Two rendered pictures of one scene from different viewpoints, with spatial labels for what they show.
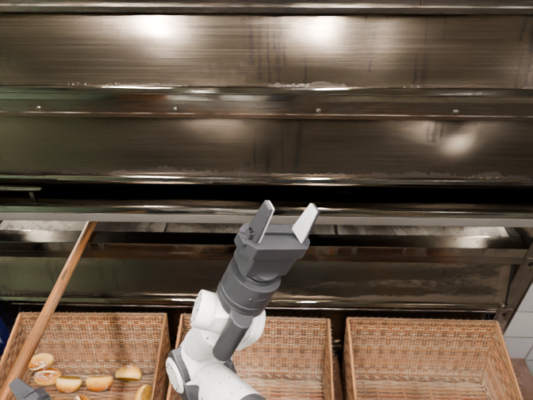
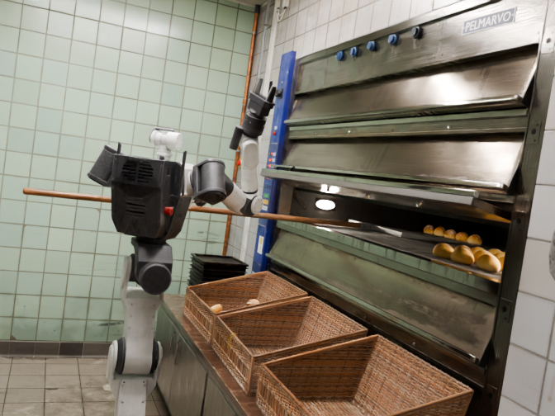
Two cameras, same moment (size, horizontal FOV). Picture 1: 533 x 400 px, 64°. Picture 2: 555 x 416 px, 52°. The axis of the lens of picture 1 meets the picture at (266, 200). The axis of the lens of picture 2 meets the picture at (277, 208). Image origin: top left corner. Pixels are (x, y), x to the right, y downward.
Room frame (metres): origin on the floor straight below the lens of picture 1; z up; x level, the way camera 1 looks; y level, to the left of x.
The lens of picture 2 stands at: (-0.29, -2.12, 1.40)
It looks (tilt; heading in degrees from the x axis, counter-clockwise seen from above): 3 degrees down; 67
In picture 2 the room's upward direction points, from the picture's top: 8 degrees clockwise
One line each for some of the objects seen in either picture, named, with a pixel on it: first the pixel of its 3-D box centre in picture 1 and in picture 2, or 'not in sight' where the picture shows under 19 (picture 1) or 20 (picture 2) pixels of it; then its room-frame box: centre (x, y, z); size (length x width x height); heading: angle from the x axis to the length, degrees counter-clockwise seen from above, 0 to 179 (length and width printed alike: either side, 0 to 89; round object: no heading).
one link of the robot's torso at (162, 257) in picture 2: not in sight; (150, 264); (0.15, 0.04, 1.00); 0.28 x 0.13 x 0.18; 89
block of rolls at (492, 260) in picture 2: not in sight; (531, 264); (1.45, -0.53, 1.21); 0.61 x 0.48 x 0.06; 179
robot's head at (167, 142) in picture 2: not in sight; (167, 143); (0.17, 0.12, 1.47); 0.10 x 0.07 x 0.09; 144
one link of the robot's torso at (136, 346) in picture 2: not in sight; (140, 315); (0.15, 0.11, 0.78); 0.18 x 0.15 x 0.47; 179
